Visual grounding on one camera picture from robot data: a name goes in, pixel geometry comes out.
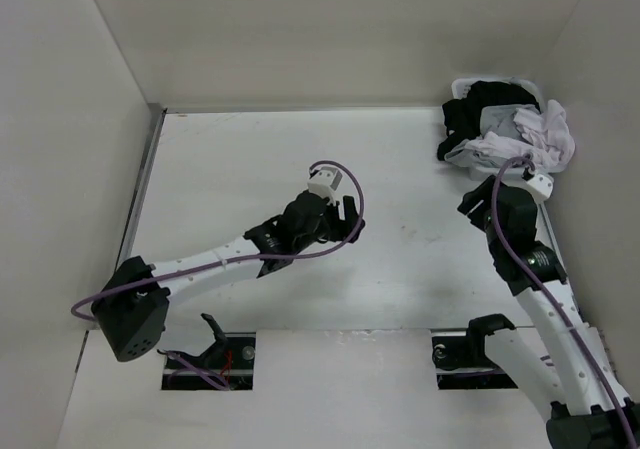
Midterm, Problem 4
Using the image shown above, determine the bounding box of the grey tank top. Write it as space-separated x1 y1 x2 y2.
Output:
444 105 529 169

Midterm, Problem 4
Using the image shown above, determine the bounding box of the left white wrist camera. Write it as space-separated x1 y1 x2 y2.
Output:
307 165 343 205

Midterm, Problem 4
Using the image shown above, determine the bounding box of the white plastic laundry basket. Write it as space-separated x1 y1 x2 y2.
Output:
451 75 547 181

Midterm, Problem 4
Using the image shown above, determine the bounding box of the white tank top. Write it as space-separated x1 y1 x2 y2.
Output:
464 98 576 175

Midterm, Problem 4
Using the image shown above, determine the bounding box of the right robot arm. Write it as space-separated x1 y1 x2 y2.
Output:
458 176 639 448

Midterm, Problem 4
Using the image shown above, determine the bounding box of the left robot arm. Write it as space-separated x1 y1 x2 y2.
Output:
90 191 365 362

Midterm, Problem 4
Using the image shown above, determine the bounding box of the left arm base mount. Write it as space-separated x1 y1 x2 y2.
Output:
157 313 257 391

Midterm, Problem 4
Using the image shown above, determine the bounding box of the black tank top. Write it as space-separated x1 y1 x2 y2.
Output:
437 81 540 161

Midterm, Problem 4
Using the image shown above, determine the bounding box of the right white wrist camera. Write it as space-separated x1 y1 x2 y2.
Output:
522 168 554 205

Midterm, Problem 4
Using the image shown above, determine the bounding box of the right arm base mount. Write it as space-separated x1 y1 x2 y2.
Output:
432 332 517 391

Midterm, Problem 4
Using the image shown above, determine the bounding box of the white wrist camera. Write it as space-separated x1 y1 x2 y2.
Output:
522 168 554 205
307 165 343 205

